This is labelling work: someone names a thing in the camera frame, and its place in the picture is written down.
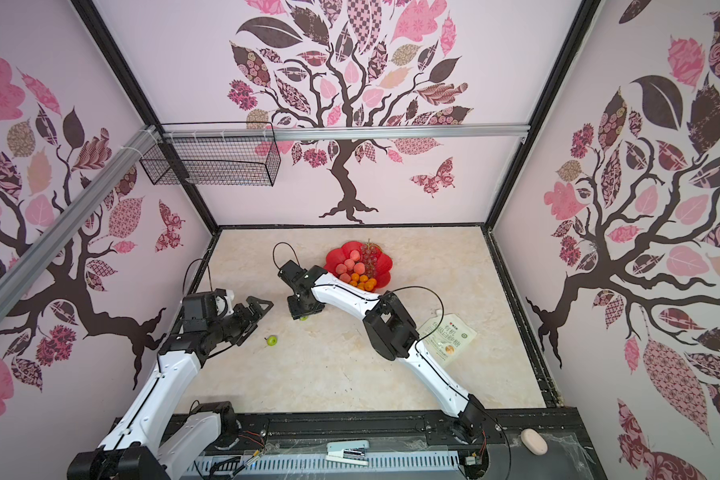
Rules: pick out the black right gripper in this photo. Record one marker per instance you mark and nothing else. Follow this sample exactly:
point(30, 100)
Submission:
point(296, 313)

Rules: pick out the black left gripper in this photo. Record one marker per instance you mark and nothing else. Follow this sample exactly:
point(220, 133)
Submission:
point(249, 321)

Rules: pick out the red flower fruit bowl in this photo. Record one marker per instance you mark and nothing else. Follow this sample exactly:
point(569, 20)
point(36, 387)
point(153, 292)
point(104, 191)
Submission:
point(340, 254)

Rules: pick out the purple fake grape bunch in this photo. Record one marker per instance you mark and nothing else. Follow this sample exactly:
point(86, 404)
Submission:
point(370, 253)

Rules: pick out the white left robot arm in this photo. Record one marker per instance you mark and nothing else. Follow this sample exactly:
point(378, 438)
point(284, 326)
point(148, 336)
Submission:
point(137, 447)

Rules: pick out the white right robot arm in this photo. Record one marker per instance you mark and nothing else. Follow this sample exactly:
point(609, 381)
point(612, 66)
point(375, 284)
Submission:
point(392, 334)

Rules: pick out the green white food pouch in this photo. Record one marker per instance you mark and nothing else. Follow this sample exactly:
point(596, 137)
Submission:
point(447, 337)

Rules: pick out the black base platform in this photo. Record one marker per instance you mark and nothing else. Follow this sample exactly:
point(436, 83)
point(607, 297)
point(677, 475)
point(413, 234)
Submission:
point(497, 454)

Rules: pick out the black wire basket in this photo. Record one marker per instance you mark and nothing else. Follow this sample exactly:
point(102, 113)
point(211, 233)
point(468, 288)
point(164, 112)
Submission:
point(238, 153)

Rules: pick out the aluminium rail bar back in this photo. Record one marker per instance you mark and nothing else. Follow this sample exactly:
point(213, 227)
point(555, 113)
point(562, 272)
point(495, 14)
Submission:
point(348, 132)

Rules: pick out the aluminium rail bar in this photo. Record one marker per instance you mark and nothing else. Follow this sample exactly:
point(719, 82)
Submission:
point(348, 132)
point(19, 279)

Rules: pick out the white slotted cable duct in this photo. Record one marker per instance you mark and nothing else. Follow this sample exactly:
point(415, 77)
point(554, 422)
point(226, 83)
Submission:
point(384, 465)

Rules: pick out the aluminium rail bar left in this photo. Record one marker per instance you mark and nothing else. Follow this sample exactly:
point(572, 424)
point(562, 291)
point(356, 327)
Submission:
point(19, 279)

